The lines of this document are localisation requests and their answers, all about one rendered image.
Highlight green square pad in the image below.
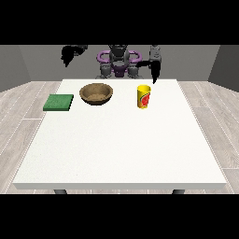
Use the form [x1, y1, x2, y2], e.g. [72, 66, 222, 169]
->
[42, 93, 75, 112]

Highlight yellow cup with melon print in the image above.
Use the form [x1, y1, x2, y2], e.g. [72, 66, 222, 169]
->
[136, 84, 152, 110]

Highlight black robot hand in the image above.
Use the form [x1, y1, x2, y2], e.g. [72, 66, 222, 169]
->
[61, 45, 78, 68]
[135, 60, 162, 85]

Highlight grey robot trunk purple rings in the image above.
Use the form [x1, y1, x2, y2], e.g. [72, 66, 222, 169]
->
[95, 45, 144, 80]

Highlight brown wooden bowl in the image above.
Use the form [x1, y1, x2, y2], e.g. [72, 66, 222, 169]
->
[78, 82, 114, 106]

